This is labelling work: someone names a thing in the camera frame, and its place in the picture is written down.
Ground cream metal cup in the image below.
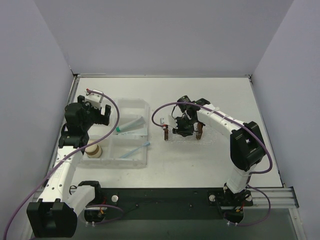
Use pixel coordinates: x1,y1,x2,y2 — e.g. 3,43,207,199
84,143,103,159

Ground clear textured glass tray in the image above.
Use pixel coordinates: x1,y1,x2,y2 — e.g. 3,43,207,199
162,126,218,146

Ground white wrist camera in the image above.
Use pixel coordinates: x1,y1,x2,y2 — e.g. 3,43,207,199
84,88,104,110
160,114,178,130

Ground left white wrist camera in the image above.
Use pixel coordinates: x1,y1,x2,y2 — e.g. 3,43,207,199
84,88,104,110

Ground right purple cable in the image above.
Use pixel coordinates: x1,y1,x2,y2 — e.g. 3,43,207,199
151,102,274,227

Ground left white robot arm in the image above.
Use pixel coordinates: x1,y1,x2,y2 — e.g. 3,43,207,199
26,91,111,238

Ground green cap toothpaste tube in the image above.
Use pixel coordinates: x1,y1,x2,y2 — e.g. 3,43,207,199
115,116,145,133

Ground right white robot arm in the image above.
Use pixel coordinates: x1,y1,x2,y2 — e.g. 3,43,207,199
162,95,266,195

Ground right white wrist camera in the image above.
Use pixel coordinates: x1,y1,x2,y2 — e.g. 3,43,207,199
160,114,178,130

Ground white dark-cap toothpaste tube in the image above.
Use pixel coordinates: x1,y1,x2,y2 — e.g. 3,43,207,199
116,128,148,137

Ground light blue toothbrush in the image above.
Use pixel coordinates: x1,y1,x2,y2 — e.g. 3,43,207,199
119,141,150,159

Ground aluminium front rail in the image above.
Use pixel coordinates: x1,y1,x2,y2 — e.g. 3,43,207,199
244,187,300,209

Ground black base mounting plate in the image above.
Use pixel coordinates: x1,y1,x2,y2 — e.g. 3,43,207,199
84,187,253,223

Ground clear plastic organizer box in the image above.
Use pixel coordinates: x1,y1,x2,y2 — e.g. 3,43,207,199
80,98,149,169

